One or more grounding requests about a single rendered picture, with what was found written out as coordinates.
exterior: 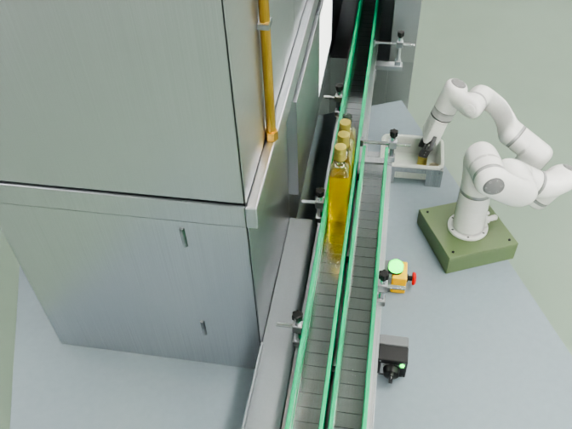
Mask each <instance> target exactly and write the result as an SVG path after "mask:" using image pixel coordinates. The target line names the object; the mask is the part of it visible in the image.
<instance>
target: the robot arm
mask: <svg viewBox="0 0 572 429"><path fill-rule="evenodd" d="M457 110H458V111H459V112H460V113H461V114H462V115H464V116H465V117H468V118H471V119H473V118H477V117H479V116H480V115H481V114H482V112H483V111H484V110H485V111H486V112H487V113H488V114H489V115H490V116H491V117H492V118H493V119H494V120H495V124H496V127H497V133H498V137H499V140H500V142H501V143H502V144H503V145H505V146H506V147H508V148H509V149H510V150H511V151H513V152H514V153H515V154H517V156H516V157H515V158H505V159H502V160H501V157H500V155H499V153H498V151H497V150H496V149H495V148H494V147H493V146H492V145H491V144H490V143H488V142H484V141H479V142H476V143H474V144H472V145H471V146H469V148H468V149H467V150H466V153H465V156H464V159H463V171H462V179H461V184H460V191H459V195H458V199H457V204H456V208H455V214H453V215H452V216H450V217H449V220H448V225H447V226H448V229H449V231H450V233H451V234H452V235H454V236H455V237H457V238H459V239H461V240H465V241H477V240H480V239H482V238H484V237H485V236H486V234H487V232H488V229H489V228H488V223H489V222H490V221H493V220H497V219H498V216H497V215H496V214H494V215H491V216H488V215H489V211H488V209H489V203H490V199H493V200H495V201H497V202H500V203H504V204H505V205H508V206H511V207H523V206H527V205H529V206H530V207H532V208H534V209H544V208H545V207H546V206H548V205H549V204H550V203H551V202H552V201H553V200H554V199H556V198H557V197H559V196H560V195H562V194H564V193H566V192H568V191H570V190H571V189H572V166H570V165H568V164H557V165H554V166H552V167H550V168H549V169H548V170H546V171H542V170H541V169H542V168H543V167H544V166H546V164H547V163H548V162H549V161H550V160H551V158H552V154H553V151H552V148H551V147H550V146H549V145H548V144H547V143H546V142H545V141H543V140H542V139H541V138H540V137H538V136H537V135H535V134H534V133H533V132H532V131H530V130H529V129H528V128H526V127H525V126H524V125H523V124H521V123H520V122H519V121H518V120H517V118H516V116H515V114H514V112H513V111H512V109H511V107H510V106H509V105H508V103H507V102H506V101H505V100H504V99H503V98H502V97H501V96H500V95H499V94H497V93H496V92H495V91H494V90H493V89H491V88H490V87H488V86H485V85H477V86H475V87H473V88H472V89H471V90H470V91H469V92H468V91H467V85H466V84H465V83H464V82H463V81H461V80H460V79H458V78H451V79H449V80H448V81H447V82H446V84H445V85H444V86H443V89H442V91H441V93H440V95H439V96H438V99H437V101H436V103H435V105H434V107H433V108H432V111H431V114H430V115H429V117H428V119H427V120H426V122H425V124H424V126H423V137H422V138H421V140H420V143H419V145H418V146H419V147H422V148H421V150H420V153H419V157H423V158H427V157H428V155H429V153H430V152H431V151H432V150H433V147H434V146H436V145H437V144H438V142H439V141H440V139H441V137H442V135H443V132H444V130H445V129H446V126H447V124H448V123H450V122H451V121H452V119H453V117H454V115H455V113H456V112H457ZM429 144H430V145H429ZM428 145H429V146H428Z"/></svg>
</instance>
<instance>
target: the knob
mask: <svg viewBox="0 0 572 429"><path fill-rule="evenodd" d="M399 372H400V368H399V367H398V366H396V365H393V364H388V365H385V366H384V367H383V375H384V376H385V377H386V378H387V379H389V380H388V383H390V384H392V380H394V379H397V378H398V377H399Z"/></svg>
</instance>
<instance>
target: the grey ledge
mask: <svg viewBox="0 0 572 429"><path fill-rule="evenodd" d="M316 232H317V222H315V220H307V219H297V218H290V219H289V225H288V230H287V233H286V238H285V241H284V246H283V252H282V256H281V260H280V264H279V268H278V272H277V279H276V283H275V287H274V291H273V295H272V302H271V306H270V310H269V314H268V318H267V322H266V329H265V333H264V337H263V341H262V342H261V343H260V350H259V354H258V357H257V362H256V365H255V372H254V377H253V380H252V385H251V388H250V393H249V400H248V403H247V407H246V411H245V415H244V419H243V426H242V429H281V428H282V424H283V414H284V410H285V404H286V399H287V395H288V389H289V381H290V376H291V371H292V366H293V361H294V356H295V346H293V339H294V334H295V333H292V329H291V328H284V327H277V326H276V324H277V322H281V323H293V320H292V315H293V311H297V310H300V312H302V309H303V304H304V299H305V294H306V285H307V280H308V275H309V271H310V265H311V260H312V251H313V246H314V242H315V236H316Z"/></svg>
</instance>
